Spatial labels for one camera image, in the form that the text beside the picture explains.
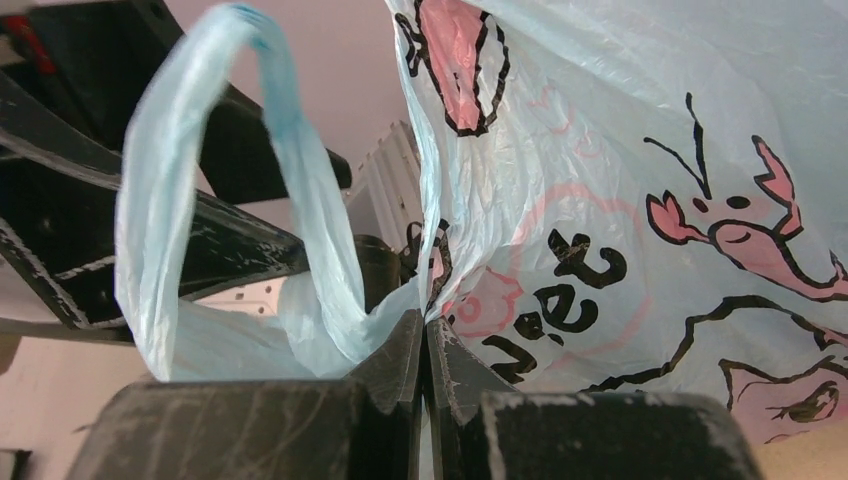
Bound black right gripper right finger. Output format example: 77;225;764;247
425;320;762;479

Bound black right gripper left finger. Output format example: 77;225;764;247
68;310;423;479

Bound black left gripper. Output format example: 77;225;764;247
0;0;354;344

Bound light blue plastic bag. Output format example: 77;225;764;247
115;1;847;444

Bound aluminium frame rail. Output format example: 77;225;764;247
344;121;423;252

